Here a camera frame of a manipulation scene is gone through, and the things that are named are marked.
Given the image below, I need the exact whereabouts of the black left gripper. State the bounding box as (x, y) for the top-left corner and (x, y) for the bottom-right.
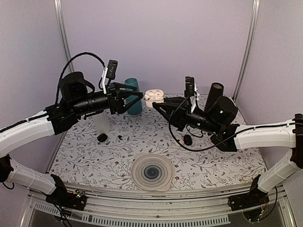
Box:
(72, 82), (143, 116)

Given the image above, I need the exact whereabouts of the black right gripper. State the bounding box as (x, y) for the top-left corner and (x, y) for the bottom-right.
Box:
(153, 97), (220, 135)

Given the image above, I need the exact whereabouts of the white earbud charging case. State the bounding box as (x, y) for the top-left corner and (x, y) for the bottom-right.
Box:
(144, 89), (164, 108)

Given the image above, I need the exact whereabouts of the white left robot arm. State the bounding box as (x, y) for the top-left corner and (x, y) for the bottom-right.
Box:
(0, 71), (143, 205)

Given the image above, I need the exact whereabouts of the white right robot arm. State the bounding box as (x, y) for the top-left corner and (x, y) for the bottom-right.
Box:
(152, 96), (303, 206)

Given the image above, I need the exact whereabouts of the black round earbud case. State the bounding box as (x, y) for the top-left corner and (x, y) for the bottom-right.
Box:
(183, 134), (193, 146)

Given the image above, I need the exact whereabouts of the small black earbud case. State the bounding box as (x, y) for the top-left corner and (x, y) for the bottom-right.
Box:
(97, 133), (108, 143)

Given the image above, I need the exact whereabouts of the teal tall vase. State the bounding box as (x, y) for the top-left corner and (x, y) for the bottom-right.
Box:
(124, 78), (143, 115)

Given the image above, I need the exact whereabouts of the white ribbed vase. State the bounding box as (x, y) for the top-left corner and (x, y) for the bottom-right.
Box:
(92, 112), (110, 134)

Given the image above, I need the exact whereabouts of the black tall cylinder vase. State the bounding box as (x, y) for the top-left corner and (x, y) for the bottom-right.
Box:
(205, 82), (224, 109)

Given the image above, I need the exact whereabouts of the swirl patterned ceramic plate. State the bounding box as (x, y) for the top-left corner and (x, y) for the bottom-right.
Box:
(130, 154), (175, 192)

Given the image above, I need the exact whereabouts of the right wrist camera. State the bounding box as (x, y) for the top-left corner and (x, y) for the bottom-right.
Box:
(184, 76), (201, 114)

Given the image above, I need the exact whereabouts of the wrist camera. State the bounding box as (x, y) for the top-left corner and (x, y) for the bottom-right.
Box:
(98, 60), (118, 94)
(184, 76), (201, 114)

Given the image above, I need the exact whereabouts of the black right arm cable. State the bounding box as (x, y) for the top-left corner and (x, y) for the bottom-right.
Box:
(168, 96), (295, 152)

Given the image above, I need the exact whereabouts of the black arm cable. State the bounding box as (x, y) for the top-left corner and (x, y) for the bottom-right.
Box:
(55, 52), (106, 105)
(168, 96), (295, 152)

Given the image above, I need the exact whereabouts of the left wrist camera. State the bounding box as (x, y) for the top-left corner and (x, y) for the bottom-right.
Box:
(98, 60), (118, 94)

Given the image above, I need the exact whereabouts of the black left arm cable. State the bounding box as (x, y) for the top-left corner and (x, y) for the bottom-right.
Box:
(55, 52), (106, 105)

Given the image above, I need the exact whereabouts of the left aluminium frame post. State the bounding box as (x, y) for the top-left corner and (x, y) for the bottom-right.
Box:
(53, 0), (71, 61)

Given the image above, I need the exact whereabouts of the aluminium frame post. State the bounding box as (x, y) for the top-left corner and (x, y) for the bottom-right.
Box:
(232, 0), (260, 102)
(53, 0), (71, 61)

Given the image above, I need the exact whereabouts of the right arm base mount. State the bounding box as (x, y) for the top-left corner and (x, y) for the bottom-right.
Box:
(228, 175), (269, 211)

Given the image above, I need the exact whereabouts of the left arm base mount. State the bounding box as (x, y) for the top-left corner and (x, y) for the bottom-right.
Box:
(45, 174), (87, 211)

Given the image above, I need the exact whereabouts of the right aluminium frame post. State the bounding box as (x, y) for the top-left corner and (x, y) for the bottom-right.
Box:
(232, 0), (260, 102)

